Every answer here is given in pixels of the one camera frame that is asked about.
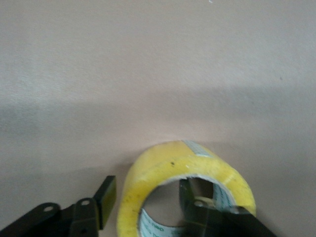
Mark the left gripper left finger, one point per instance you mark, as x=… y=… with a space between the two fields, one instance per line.
x=81 y=217

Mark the brown table cloth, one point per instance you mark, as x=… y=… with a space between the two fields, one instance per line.
x=148 y=74

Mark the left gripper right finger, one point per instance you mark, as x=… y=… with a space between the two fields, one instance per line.
x=217 y=222

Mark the yellow packing tape roll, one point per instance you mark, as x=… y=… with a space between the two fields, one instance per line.
x=153 y=168

